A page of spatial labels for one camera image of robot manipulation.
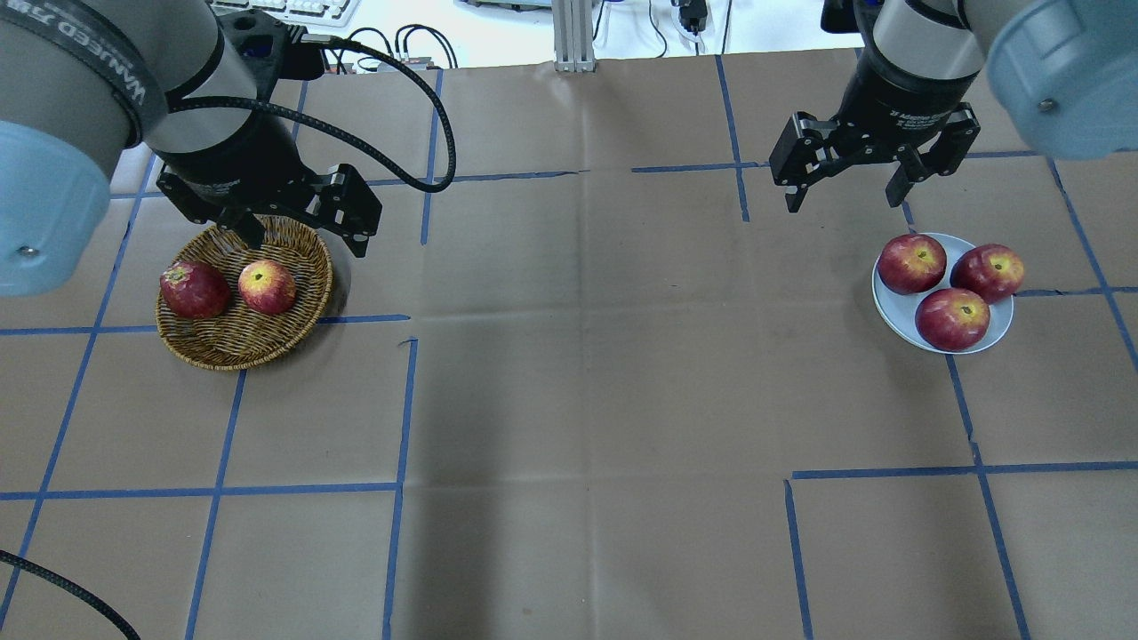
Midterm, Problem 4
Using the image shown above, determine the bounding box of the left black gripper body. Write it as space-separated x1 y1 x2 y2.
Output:
156 96 325 229

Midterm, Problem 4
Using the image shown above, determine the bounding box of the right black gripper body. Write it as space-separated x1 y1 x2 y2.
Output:
800 44 974 170

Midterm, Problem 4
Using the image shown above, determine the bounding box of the red yellow apple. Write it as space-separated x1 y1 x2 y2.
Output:
238 260 297 315

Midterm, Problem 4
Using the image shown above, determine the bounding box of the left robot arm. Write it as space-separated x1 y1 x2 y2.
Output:
1 1 382 297

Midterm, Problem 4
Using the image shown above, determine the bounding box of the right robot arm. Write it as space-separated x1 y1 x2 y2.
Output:
769 1 1137 213

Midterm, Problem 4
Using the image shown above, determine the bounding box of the dark red apple in basket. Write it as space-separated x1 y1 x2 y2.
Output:
160 260 232 319

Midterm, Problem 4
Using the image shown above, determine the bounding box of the plate apple left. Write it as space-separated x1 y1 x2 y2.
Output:
877 233 948 295

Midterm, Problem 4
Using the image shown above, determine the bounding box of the plate apple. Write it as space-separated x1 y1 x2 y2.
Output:
914 287 991 352
877 233 948 295
950 244 1026 305

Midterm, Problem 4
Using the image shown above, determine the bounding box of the plate apple right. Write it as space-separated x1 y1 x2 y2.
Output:
950 244 1026 305

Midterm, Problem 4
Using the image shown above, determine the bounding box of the light blue plate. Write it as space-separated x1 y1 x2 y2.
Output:
871 232 1015 356

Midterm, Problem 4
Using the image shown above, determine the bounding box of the plate apple front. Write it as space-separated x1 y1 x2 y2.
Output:
914 287 991 352

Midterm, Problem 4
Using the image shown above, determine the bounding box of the white keyboard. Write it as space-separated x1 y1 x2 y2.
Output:
207 0 364 28

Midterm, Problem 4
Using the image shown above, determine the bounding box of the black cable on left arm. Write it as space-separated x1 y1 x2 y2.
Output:
170 34 457 195

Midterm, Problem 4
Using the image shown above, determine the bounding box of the aluminium frame post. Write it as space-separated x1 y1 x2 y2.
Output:
551 0 597 73

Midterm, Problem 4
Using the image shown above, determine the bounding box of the black cable bottom left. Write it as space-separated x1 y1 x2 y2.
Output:
0 549 143 640

